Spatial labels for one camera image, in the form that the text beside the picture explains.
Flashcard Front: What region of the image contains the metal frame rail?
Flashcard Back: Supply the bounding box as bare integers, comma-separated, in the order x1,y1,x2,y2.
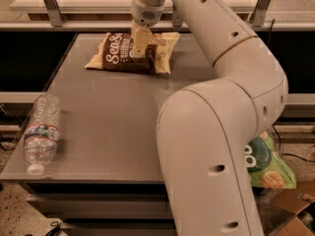
0,0,315,29

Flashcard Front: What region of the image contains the clear plastic water bottle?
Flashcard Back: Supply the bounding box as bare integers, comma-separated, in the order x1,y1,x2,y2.
24,93,61,174

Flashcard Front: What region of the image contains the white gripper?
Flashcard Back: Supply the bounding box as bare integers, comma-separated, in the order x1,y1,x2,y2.
131,0,165,58

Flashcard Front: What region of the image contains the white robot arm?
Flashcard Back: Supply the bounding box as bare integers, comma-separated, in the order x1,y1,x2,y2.
131,0,288,236

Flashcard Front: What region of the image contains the cardboard box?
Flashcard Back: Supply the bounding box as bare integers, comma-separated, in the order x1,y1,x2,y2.
268,181,315,236

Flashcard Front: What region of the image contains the brown chip bag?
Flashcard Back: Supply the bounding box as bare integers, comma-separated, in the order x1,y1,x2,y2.
85,32,180,74

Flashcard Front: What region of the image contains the green coconut crunch bag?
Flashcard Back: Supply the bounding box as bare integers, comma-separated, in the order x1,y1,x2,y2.
244,132,296,189

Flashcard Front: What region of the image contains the grey drawer cabinet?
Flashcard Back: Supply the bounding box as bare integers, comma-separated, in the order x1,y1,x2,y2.
23,181,177,236

